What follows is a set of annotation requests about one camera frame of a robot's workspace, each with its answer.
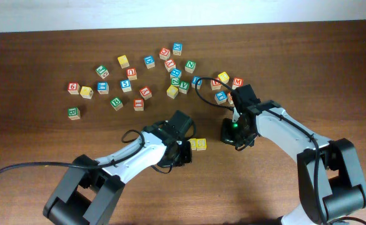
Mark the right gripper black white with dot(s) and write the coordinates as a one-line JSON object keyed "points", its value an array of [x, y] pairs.
{"points": [[227, 135]]}

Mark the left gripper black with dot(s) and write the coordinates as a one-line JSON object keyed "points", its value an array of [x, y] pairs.
{"points": [[186, 152]]}

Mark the yellow S block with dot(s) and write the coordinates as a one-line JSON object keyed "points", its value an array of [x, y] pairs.
{"points": [[193, 144], [201, 144]]}

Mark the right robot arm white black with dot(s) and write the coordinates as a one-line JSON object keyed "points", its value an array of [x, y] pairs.
{"points": [[331, 182]]}

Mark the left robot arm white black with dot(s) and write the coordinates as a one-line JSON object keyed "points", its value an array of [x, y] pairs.
{"points": [[89, 193]]}

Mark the red 3 block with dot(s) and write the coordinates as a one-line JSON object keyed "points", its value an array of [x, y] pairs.
{"points": [[229, 96]]}

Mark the blue block lower right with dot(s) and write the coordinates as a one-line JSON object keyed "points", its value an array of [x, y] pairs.
{"points": [[220, 97]]}

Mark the red M block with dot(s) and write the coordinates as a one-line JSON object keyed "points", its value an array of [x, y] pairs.
{"points": [[237, 82]]}

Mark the red E block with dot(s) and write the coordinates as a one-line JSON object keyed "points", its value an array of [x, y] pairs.
{"points": [[215, 84]]}

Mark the yellow block by E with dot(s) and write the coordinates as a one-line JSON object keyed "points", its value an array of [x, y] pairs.
{"points": [[224, 77]]}

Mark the yellow C block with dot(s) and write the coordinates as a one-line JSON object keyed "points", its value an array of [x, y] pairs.
{"points": [[172, 92]]}

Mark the red I block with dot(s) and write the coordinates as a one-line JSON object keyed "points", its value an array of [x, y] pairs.
{"points": [[138, 104]]}

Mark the green V block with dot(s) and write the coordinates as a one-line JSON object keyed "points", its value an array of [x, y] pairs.
{"points": [[184, 87]]}

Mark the red Y block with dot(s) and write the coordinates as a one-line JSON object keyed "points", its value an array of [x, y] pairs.
{"points": [[146, 93]]}

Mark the blue P block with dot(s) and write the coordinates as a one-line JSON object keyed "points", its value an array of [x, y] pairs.
{"points": [[196, 82]]}

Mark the green Z block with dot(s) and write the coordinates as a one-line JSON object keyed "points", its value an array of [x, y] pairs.
{"points": [[175, 81]]}

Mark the green B block centre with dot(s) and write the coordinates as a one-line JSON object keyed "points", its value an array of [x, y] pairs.
{"points": [[116, 103]]}

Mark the green b block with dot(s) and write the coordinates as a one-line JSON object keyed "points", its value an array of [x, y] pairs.
{"points": [[74, 113], [116, 103]]}

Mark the blue H block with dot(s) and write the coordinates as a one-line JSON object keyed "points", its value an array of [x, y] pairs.
{"points": [[175, 73]]}

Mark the green N block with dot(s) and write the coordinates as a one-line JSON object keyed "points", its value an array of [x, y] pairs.
{"points": [[190, 66]]}

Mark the blue 5 block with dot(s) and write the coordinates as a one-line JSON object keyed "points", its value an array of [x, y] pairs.
{"points": [[125, 85]]}

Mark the red K block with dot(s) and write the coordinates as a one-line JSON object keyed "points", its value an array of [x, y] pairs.
{"points": [[170, 65]]}

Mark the red U block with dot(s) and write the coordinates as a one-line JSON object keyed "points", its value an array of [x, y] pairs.
{"points": [[131, 74]]}

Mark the blue D block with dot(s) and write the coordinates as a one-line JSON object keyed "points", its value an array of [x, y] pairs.
{"points": [[149, 62]]}

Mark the red C block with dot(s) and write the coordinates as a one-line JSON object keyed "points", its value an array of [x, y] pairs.
{"points": [[164, 54]]}

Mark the blue X block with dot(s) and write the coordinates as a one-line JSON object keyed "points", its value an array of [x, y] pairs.
{"points": [[177, 48]]}

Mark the yellow block top left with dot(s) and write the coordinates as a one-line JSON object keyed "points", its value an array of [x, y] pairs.
{"points": [[123, 61]]}

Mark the yellow block far left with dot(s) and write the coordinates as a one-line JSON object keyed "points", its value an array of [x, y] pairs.
{"points": [[86, 92]]}

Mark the green J block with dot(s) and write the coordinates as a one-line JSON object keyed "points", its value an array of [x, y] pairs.
{"points": [[102, 71]]}

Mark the green B block far left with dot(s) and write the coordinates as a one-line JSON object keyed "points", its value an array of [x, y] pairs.
{"points": [[74, 113]]}

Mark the red 6 block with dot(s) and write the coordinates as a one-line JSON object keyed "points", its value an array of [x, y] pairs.
{"points": [[73, 88]]}

